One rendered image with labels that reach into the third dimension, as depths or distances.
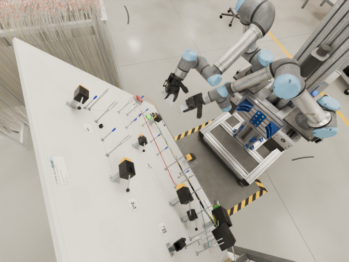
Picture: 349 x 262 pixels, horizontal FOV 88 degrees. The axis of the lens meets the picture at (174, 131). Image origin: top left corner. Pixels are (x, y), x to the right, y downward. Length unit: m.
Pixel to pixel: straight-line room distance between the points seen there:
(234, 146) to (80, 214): 1.99
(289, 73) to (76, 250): 1.07
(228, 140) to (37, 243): 2.33
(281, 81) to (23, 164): 2.75
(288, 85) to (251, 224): 1.73
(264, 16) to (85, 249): 1.18
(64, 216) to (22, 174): 2.24
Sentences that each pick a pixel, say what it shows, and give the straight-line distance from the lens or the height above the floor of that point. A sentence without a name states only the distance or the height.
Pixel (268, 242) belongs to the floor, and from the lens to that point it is 2.49.
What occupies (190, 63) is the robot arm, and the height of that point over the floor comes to 1.51.
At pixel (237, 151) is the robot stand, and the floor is 0.21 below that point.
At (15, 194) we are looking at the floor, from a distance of 2.77.
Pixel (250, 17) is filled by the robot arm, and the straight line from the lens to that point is 1.19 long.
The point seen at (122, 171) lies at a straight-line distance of 0.68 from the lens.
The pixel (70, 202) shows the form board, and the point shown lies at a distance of 0.61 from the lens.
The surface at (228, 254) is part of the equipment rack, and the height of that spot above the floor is 0.66.
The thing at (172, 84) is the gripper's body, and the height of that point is 1.39.
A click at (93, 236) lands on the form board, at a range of 0.61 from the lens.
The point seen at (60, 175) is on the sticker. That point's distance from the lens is 0.63.
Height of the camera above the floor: 2.21
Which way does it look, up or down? 62 degrees down
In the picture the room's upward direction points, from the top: 8 degrees clockwise
